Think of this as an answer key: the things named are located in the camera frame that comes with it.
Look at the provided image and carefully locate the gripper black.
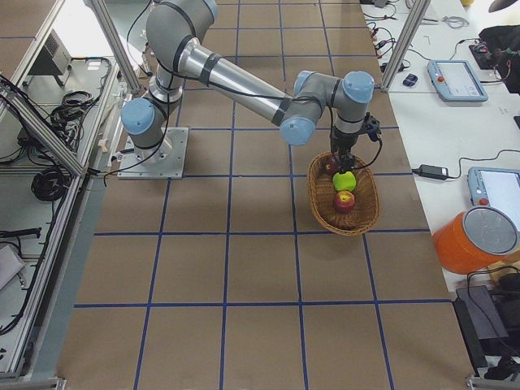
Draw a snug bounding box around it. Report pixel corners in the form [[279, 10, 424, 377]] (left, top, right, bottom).
[[330, 128, 358, 173]]

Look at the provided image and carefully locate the dark purple apple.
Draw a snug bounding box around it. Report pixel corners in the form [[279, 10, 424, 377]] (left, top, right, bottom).
[[323, 156, 339, 177]]

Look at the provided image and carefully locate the green apple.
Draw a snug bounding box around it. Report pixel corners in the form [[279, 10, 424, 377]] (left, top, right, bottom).
[[332, 171, 357, 192]]

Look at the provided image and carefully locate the red yellow apple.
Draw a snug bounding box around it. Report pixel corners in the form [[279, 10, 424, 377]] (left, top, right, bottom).
[[333, 191, 356, 215]]

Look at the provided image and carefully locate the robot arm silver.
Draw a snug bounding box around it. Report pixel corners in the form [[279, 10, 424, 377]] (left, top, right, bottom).
[[121, 1, 383, 172]]

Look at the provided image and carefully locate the oval wicker basket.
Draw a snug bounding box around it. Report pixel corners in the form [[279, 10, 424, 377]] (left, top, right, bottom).
[[307, 152, 379, 236]]

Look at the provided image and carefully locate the black power adapter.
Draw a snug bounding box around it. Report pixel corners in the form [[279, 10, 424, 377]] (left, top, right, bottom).
[[412, 164, 449, 180]]

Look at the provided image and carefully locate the dark blue mouse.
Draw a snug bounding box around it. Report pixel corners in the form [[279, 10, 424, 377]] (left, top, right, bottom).
[[402, 73, 418, 87]]

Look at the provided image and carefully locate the far teach pendant blue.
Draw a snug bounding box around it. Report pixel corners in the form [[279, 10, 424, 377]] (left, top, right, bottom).
[[427, 60, 488, 102]]

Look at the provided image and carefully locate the teach pendant blue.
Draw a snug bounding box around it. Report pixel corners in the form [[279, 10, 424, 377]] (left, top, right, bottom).
[[467, 167, 519, 210], [427, 60, 488, 102]]

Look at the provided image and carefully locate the orange bucket grey lid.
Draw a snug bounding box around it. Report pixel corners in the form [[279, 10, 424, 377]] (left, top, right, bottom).
[[432, 206, 519, 275]]

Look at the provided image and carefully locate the near teach pendant blue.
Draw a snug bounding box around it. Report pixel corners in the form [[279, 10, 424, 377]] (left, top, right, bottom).
[[467, 167, 519, 210]]

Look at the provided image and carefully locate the grey control box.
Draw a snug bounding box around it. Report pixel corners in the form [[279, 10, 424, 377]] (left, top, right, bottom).
[[24, 29, 72, 87]]

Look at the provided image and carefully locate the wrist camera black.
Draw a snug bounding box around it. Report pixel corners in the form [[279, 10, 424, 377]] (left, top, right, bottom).
[[360, 112, 382, 142]]

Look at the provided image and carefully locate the aluminium frame post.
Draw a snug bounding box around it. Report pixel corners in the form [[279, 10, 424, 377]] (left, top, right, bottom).
[[380, 0, 431, 92]]

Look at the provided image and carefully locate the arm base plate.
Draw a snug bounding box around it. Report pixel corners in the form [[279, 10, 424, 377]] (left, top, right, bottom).
[[117, 127, 189, 180]]

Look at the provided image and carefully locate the coiled black cable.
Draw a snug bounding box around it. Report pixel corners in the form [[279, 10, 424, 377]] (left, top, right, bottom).
[[31, 168, 69, 202]]

